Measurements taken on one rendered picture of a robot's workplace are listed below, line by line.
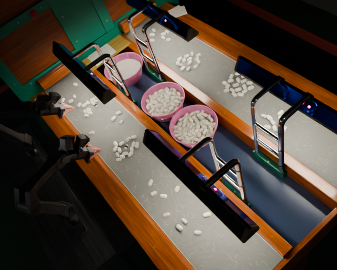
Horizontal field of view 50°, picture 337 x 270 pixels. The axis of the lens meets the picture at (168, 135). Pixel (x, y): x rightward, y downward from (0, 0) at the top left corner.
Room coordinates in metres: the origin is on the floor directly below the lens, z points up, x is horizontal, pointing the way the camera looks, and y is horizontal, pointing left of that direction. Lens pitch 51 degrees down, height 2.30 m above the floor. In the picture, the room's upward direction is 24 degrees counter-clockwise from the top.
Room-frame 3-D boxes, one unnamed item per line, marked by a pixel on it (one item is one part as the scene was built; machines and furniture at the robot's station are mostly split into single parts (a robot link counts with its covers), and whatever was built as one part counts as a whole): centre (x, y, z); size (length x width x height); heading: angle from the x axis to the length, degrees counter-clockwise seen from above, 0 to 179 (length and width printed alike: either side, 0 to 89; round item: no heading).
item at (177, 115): (1.23, -0.15, 0.72); 0.27 x 0.27 x 0.10
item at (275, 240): (1.28, 0.04, 0.71); 1.81 x 0.06 x 0.11; 19
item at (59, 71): (2.05, 0.50, 0.83); 0.30 x 0.06 x 0.07; 109
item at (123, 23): (2.27, -0.14, 0.83); 0.30 x 0.06 x 0.07; 109
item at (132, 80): (1.91, 0.09, 0.72); 0.27 x 0.27 x 0.10
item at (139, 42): (1.81, -0.16, 0.90); 0.20 x 0.19 x 0.45; 19
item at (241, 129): (1.39, -0.26, 0.71); 1.81 x 0.06 x 0.11; 19
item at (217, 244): (1.22, 0.21, 0.73); 1.81 x 0.30 x 0.02; 19
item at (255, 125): (0.89, -0.48, 0.90); 0.20 x 0.19 x 0.45; 19
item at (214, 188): (0.74, -0.02, 1.08); 0.62 x 0.08 x 0.07; 19
